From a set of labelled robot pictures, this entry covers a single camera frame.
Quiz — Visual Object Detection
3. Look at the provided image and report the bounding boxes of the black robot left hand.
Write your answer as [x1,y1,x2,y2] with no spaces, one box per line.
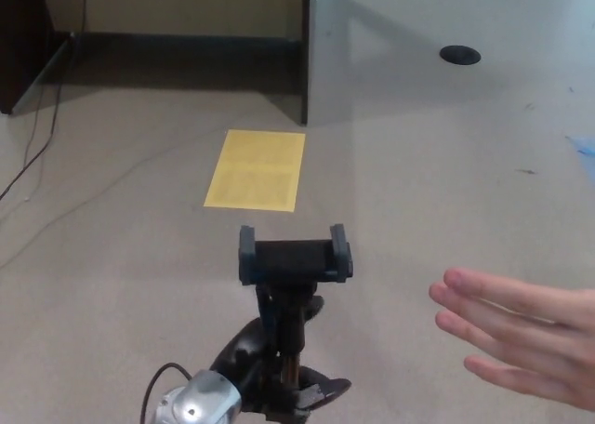
[208,295,352,424]

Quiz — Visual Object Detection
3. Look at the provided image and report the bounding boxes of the black power cable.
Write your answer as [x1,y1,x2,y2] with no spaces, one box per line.
[0,0,92,200]

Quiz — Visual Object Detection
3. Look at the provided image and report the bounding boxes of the thin grey floor cable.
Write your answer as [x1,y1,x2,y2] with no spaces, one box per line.
[0,128,229,270]

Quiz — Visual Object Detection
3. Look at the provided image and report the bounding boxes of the yellow paper sheet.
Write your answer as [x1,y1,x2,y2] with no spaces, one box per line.
[203,129,307,213]

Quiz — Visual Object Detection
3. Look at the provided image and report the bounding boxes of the dark wooden desk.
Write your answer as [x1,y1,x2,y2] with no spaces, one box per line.
[0,0,322,126]

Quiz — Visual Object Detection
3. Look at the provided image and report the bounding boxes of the person's bare hand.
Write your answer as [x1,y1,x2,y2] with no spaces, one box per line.
[428,266,595,409]

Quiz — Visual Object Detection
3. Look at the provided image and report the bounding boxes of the blue scrap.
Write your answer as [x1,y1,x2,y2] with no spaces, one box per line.
[565,134,595,157]

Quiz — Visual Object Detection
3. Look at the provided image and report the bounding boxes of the black tripod with phone holder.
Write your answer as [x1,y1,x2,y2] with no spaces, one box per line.
[238,223,355,411]

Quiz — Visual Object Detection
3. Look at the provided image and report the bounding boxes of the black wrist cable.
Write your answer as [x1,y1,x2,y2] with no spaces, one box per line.
[139,362,194,424]

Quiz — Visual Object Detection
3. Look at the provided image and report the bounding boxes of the black round floor cover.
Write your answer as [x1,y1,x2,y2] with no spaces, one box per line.
[439,45,483,65]

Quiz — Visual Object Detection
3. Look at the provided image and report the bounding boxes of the thin brown cable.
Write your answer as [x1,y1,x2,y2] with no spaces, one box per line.
[21,93,43,167]

